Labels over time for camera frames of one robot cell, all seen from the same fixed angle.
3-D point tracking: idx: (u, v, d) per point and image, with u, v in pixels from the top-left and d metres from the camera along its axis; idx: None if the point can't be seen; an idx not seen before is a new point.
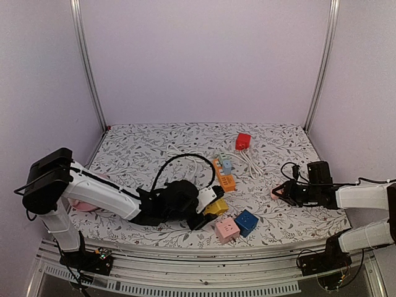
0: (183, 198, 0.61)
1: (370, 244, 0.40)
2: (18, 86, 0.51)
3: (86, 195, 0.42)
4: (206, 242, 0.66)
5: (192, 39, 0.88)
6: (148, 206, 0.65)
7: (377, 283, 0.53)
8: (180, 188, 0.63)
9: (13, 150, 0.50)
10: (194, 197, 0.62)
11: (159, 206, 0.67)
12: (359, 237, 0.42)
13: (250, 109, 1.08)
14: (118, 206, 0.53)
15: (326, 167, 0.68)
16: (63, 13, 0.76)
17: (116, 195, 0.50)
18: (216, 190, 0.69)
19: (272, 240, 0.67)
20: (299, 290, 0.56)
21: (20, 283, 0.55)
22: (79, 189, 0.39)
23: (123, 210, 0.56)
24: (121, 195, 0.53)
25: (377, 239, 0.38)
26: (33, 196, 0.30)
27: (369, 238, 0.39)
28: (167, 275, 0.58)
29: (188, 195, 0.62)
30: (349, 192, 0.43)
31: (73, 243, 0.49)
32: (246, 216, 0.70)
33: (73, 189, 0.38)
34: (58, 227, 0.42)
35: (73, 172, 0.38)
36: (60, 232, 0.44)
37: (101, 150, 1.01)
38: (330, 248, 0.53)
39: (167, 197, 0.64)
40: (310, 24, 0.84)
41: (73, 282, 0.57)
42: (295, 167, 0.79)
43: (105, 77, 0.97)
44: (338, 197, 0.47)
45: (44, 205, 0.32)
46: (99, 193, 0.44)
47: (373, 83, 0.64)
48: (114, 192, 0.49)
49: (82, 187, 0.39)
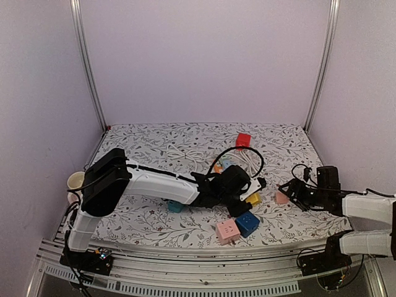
0: (239, 181, 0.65)
1: (369, 252, 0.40)
2: (18, 86, 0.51)
3: (148, 185, 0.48)
4: (206, 242, 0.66)
5: (192, 39, 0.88)
6: (206, 188, 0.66)
7: (377, 283, 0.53)
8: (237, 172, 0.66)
9: (13, 150, 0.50)
10: (248, 179, 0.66)
11: (215, 189, 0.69)
12: (359, 244, 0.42)
13: (250, 110, 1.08)
14: (176, 192, 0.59)
15: (335, 174, 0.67)
16: (62, 13, 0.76)
17: (172, 182, 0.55)
18: (260, 180, 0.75)
19: (272, 240, 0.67)
20: (299, 290, 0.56)
21: (20, 283, 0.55)
22: (141, 182, 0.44)
23: (180, 196, 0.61)
24: (178, 181, 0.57)
25: (376, 248, 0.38)
26: (103, 193, 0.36)
27: (369, 246, 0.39)
28: (167, 275, 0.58)
29: (244, 179, 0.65)
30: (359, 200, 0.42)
31: (85, 244, 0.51)
32: (247, 217, 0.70)
33: (136, 184, 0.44)
34: (86, 228, 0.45)
35: (130, 169, 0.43)
36: (88, 232, 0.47)
37: (101, 150, 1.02)
38: (330, 247, 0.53)
39: (223, 180, 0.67)
40: (309, 24, 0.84)
41: (74, 282, 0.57)
42: (306, 171, 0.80)
43: (106, 77, 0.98)
44: (343, 205, 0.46)
45: (106, 202, 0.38)
46: (158, 182, 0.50)
47: (373, 83, 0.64)
48: (169, 180, 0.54)
49: (142, 180, 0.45)
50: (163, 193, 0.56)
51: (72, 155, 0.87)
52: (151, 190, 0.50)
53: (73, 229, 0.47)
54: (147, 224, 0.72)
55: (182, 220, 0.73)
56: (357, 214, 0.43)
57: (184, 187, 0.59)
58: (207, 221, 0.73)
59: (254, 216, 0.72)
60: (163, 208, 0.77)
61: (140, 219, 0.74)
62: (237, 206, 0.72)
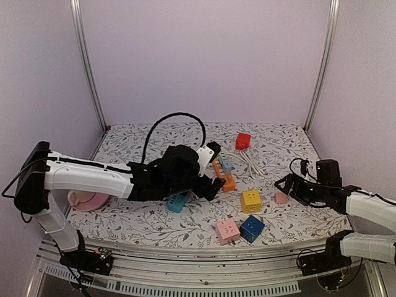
0: (182, 163, 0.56)
1: (370, 256, 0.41)
2: (18, 87, 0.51)
3: (71, 181, 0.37)
4: (206, 242, 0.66)
5: (192, 40, 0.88)
6: (146, 179, 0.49)
7: (377, 283, 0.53)
8: (176, 154, 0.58)
9: (13, 150, 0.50)
10: (193, 161, 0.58)
11: (156, 179, 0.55)
12: (359, 247, 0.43)
13: (250, 109, 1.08)
14: (121, 188, 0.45)
15: (336, 167, 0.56)
16: (62, 13, 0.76)
17: (106, 174, 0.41)
18: (213, 146, 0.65)
19: (272, 240, 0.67)
20: (299, 290, 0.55)
21: (20, 282, 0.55)
22: (58, 178, 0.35)
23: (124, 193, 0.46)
24: (115, 173, 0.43)
25: (378, 254, 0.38)
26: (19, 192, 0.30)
27: (372, 252, 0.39)
28: (167, 275, 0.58)
29: (186, 161, 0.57)
30: (364, 201, 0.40)
31: (72, 242, 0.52)
32: (252, 223, 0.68)
33: (55, 178, 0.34)
34: (52, 227, 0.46)
35: (50, 161, 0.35)
36: (57, 231, 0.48)
37: (101, 150, 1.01)
38: (330, 249, 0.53)
39: (163, 166, 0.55)
40: (310, 24, 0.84)
41: (74, 282, 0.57)
42: (304, 163, 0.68)
43: (106, 77, 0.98)
44: (348, 205, 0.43)
45: (28, 205, 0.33)
46: (85, 177, 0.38)
47: (373, 84, 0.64)
48: (104, 172, 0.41)
49: (62, 176, 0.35)
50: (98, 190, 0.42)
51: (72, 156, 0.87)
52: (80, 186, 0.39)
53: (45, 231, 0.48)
54: (147, 225, 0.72)
55: (182, 220, 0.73)
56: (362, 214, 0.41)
57: (127, 182, 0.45)
58: (207, 221, 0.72)
59: (259, 221, 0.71)
60: (163, 208, 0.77)
61: (140, 219, 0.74)
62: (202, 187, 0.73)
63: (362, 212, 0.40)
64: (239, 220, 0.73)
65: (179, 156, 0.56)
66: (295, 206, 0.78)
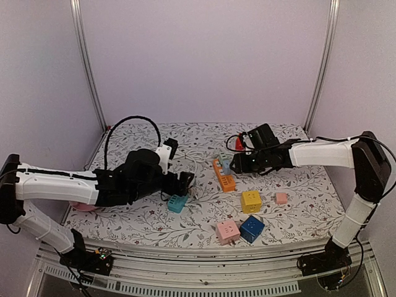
0: (143, 167, 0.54)
1: (359, 224, 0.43)
2: (18, 86, 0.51)
3: (38, 191, 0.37)
4: (206, 242, 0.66)
5: (192, 40, 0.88)
6: (111, 185, 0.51)
7: (377, 282, 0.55)
8: (137, 158, 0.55)
9: (13, 148, 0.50)
10: (156, 164, 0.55)
11: (120, 184, 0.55)
12: (346, 223, 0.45)
13: (250, 109, 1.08)
14: (88, 195, 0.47)
15: (265, 131, 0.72)
16: (62, 13, 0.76)
17: (73, 182, 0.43)
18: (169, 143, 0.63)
19: (272, 240, 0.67)
20: (299, 290, 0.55)
21: (20, 282, 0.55)
22: (26, 189, 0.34)
23: (90, 199, 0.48)
24: (80, 180, 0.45)
25: (358, 212, 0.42)
26: None
27: (355, 216, 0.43)
28: (167, 275, 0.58)
29: (148, 165, 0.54)
30: (308, 149, 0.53)
31: (65, 243, 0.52)
32: (252, 223, 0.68)
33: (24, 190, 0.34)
34: (39, 231, 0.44)
35: (19, 173, 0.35)
36: (47, 234, 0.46)
37: (101, 150, 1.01)
38: (331, 253, 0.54)
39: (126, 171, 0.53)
40: (310, 23, 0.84)
41: (74, 282, 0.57)
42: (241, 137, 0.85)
43: (106, 77, 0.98)
44: (293, 155, 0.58)
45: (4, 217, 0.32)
46: (54, 187, 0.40)
47: (372, 83, 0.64)
48: (70, 180, 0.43)
49: (31, 187, 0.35)
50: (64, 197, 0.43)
51: (72, 155, 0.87)
52: (47, 196, 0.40)
53: (36, 237, 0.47)
54: (147, 225, 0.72)
55: (182, 220, 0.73)
56: (305, 159, 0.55)
57: (93, 189, 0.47)
58: (207, 221, 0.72)
59: (259, 221, 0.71)
60: (163, 208, 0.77)
61: (140, 219, 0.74)
62: (169, 185, 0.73)
63: (307, 156, 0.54)
64: (239, 220, 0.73)
65: (138, 161, 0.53)
66: (295, 206, 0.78)
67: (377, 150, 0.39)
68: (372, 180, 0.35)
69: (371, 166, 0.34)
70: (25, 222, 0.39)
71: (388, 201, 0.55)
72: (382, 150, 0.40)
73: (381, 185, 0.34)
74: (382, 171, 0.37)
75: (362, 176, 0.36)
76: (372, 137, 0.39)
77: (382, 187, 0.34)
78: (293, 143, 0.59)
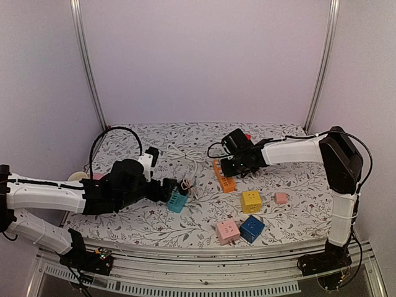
0: (127, 176, 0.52)
1: (348, 216, 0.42)
2: (18, 86, 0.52)
3: (28, 201, 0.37)
4: (206, 242, 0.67)
5: (191, 41, 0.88)
6: (97, 193, 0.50)
7: (377, 282, 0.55)
8: (122, 167, 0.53)
9: (14, 148, 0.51)
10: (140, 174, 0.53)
11: (107, 192, 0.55)
12: (341, 223, 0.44)
13: (250, 109, 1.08)
14: (75, 205, 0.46)
15: (237, 135, 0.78)
16: (62, 13, 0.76)
17: (60, 192, 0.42)
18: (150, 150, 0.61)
19: (272, 240, 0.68)
20: (299, 290, 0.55)
21: (18, 283, 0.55)
22: (16, 197, 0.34)
23: (78, 209, 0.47)
24: (68, 190, 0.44)
25: (342, 206, 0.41)
26: None
27: (340, 208, 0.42)
28: (167, 274, 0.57)
29: (132, 174, 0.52)
30: (281, 148, 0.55)
31: (63, 244, 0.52)
32: (252, 223, 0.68)
33: (15, 199, 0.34)
34: (35, 236, 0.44)
35: (9, 183, 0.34)
36: (44, 237, 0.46)
37: (101, 150, 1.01)
38: (333, 255, 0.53)
39: (112, 178, 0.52)
40: (310, 23, 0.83)
41: (74, 282, 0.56)
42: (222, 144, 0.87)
43: (105, 77, 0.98)
44: (266, 153, 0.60)
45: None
46: (42, 196, 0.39)
47: (372, 84, 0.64)
48: (58, 190, 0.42)
49: (21, 197, 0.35)
50: (52, 206, 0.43)
51: (72, 156, 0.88)
52: (36, 205, 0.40)
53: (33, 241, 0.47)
54: (147, 225, 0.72)
55: (182, 220, 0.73)
56: (278, 158, 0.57)
57: (81, 198, 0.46)
58: (207, 221, 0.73)
59: (259, 221, 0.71)
60: (163, 208, 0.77)
61: (140, 219, 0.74)
62: (153, 192, 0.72)
63: (280, 155, 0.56)
64: (239, 220, 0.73)
65: (121, 169, 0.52)
66: (295, 206, 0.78)
67: (345, 143, 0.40)
68: (343, 172, 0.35)
69: (340, 160, 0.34)
70: (17, 228, 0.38)
71: (388, 200, 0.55)
72: (350, 143, 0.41)
73: (351, 177, 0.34)
74: (351, 163, 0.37)
75: (332, 169, 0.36)
76: (340, 132, 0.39)
77: (352, 178, 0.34)
78: (265, 143, 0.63)
